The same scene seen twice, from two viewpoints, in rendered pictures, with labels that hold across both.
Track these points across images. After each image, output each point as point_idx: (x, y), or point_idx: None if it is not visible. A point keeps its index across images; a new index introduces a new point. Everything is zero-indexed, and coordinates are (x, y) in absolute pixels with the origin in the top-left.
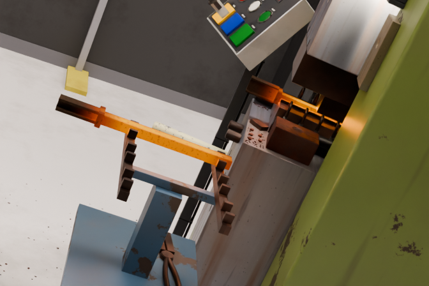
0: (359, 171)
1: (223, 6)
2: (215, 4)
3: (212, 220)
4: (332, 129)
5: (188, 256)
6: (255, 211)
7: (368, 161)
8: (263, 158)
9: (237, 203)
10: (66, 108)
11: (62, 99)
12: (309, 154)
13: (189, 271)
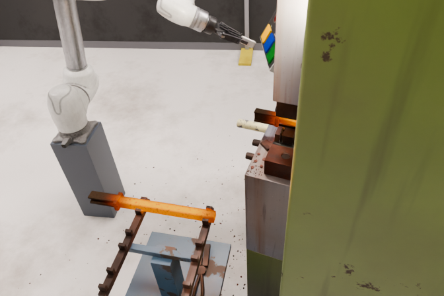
0: (298, 235)
1: (250, 40)
2: (242, 41)
3: (248, 218)
4: None
5: (221, 263)
6: (273, 213)
7: (302, 229)
8: (262, 183)
9: (259, 209)
10: (97, 200)
11: (90, 197)
12: None
13: (217, 281)
